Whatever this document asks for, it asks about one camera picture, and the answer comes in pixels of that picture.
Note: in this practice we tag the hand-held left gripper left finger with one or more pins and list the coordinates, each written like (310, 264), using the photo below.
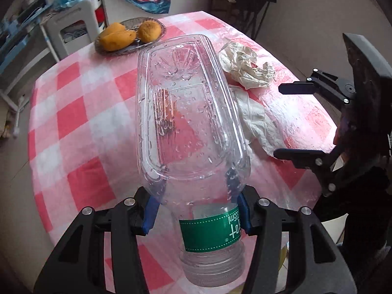
(150, 217)

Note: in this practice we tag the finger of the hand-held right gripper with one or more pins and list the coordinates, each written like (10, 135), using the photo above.
(300, 157)
(297, 88)

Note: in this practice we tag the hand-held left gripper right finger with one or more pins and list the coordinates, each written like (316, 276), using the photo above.
(245, 214)

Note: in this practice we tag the white tissue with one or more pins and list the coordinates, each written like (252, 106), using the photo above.
(257, 122)

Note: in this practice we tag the beige paper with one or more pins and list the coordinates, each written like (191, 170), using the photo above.
(242, 64)

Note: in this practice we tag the clear plastic bottle green label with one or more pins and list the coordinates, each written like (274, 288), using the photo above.
(190, 128)

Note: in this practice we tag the dark wooden chair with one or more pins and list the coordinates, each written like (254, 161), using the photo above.
(214, 3)

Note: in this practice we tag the pink checked tablecloth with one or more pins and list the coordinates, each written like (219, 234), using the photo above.
(76, 122)

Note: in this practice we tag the round orange mango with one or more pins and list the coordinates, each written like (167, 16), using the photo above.
(149, 31)

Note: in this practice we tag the grey fruit plate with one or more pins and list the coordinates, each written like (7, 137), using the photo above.
(131, 49)

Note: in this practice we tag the yellow mango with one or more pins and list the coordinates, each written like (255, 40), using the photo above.
(115, 28)
(118, 41)

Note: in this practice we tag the white plastic stool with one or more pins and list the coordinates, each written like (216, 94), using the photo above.
(70, 15)

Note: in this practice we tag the blue study desk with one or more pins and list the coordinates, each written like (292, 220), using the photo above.
(12, 36)

